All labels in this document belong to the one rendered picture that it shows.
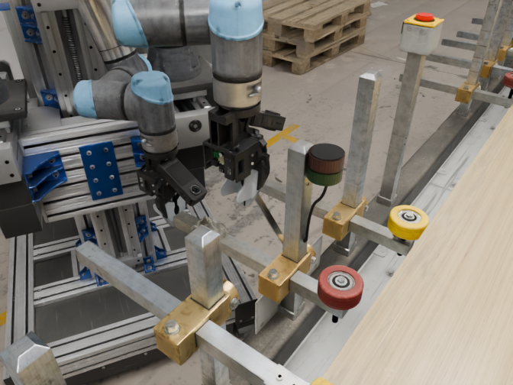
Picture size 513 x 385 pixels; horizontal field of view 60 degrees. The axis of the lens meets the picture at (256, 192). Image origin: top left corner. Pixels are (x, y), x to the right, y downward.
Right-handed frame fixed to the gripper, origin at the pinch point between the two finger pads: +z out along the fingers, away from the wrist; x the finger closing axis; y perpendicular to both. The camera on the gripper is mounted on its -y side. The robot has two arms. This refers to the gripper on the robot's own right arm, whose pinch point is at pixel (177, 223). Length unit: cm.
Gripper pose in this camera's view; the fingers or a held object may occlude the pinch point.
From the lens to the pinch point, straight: 107.0
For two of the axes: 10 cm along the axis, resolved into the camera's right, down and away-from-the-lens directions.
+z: 0.0, 8.1, 5.8
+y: -8.0, -3.5, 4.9
